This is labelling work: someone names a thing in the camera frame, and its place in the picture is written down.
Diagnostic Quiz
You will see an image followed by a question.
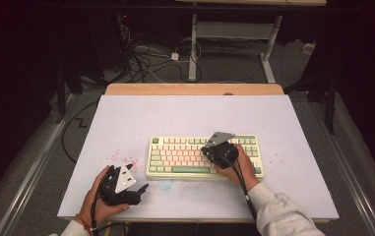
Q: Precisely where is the wooden table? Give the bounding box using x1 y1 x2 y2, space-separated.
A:
66 83 331 224

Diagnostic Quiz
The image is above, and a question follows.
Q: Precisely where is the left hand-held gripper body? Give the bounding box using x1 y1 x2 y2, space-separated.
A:
97 163 144 207

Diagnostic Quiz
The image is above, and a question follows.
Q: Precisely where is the person's left hand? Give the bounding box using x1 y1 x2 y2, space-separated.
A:
77 165 131 229

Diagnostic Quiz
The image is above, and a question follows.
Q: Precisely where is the tangle of floor cables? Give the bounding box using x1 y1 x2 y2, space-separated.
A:
115 24 203 84

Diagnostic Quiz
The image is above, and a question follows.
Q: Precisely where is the red bracelet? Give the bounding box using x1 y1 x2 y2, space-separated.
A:
75 213 93 232

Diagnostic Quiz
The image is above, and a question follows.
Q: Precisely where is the white board table cover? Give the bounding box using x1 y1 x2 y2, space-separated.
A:
56 94 341 221

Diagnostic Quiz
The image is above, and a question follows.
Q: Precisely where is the metal floor rail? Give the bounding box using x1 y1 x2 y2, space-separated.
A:
309 97 375 236
0 92 78 236

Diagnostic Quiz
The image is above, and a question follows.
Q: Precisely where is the cream pink green keyboard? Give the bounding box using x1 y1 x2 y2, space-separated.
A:
146 134 265 181

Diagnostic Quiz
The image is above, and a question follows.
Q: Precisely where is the left hand-held gripper cable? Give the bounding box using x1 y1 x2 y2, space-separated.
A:
90 186 100 236

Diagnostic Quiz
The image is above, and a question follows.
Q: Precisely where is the right hand-held gripper cable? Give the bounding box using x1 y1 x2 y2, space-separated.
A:
219 153 258 224

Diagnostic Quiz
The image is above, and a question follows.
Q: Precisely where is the white metal desk frame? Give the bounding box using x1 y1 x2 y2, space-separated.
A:
174 0 327 84

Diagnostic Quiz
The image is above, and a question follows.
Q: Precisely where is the hand-held gripper cable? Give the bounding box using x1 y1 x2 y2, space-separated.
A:
90 186 100 236
219 153 258 224

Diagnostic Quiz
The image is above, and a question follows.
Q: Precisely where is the person's right hand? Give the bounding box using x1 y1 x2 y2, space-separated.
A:
214 144 261 192

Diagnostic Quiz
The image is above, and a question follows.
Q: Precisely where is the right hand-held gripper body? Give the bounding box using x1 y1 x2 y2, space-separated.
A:
204 131 240 170

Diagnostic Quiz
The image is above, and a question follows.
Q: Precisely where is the long black floor cable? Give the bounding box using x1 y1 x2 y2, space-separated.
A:
60 99 99 165

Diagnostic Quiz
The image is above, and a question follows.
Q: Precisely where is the black stand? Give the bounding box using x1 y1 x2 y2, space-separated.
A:
55 63 85 125
282 63 338 136

